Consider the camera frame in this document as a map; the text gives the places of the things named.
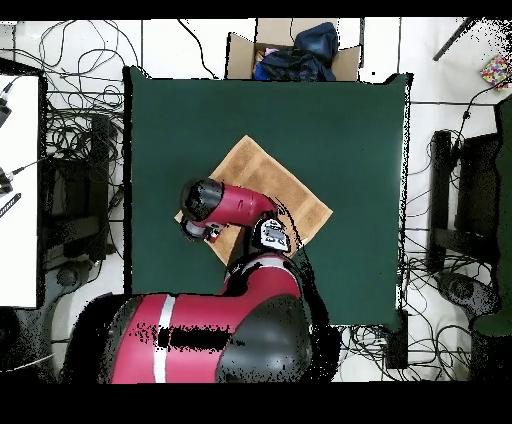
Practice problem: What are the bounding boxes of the tan terry towel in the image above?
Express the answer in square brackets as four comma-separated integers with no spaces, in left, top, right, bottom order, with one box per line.
[174,134,334,266]

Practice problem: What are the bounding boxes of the colourful patterned item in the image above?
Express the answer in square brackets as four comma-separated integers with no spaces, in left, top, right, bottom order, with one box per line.
[479,54,512,94]

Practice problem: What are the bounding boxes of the grey wheeled base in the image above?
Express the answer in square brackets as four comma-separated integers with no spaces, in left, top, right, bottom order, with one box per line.
[435,271,501,321]
[43,259,101,313]

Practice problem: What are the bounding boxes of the dark green table cloth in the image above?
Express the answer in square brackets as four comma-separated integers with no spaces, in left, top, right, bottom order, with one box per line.
[122,65,413,327]

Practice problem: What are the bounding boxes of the cardboard box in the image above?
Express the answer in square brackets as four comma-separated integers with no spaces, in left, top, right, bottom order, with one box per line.
[225,17,363,82]

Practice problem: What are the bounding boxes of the navy blue garment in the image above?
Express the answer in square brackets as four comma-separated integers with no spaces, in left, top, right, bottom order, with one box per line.
[252,46,337,82]

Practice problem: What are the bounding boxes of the white side table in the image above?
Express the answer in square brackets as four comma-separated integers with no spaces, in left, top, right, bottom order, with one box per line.
[0,73,41,308]

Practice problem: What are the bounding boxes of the black slotted strip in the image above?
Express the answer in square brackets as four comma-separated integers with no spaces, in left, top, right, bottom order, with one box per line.
[0,192,22,219]

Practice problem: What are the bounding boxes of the black floor box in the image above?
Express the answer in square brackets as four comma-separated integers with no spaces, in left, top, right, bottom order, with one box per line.
[385,309,409,369]

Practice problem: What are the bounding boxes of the blue denim jeans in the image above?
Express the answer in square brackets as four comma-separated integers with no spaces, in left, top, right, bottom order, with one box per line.
[294,21,341,67]

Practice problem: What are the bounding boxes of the green covered side table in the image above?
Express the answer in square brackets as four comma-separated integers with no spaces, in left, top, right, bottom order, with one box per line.
[471,95,512,337]

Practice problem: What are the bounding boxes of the black slanted rod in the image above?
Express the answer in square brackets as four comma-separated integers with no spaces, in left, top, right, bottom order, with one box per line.
[432,17,477,62]

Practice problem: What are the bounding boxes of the black frame stand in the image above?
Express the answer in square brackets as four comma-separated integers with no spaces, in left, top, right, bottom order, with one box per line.
[427,129,501,273]
[39,115,117,265]

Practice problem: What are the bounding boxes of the black floor cable tangle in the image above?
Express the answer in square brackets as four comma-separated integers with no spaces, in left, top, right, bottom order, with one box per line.
[35,19,139,161]
[399,255,473,381]

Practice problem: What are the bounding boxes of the black camera device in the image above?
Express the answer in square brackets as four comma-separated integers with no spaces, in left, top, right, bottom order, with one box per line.
[0,166,15,196]
[0,93,13,129]

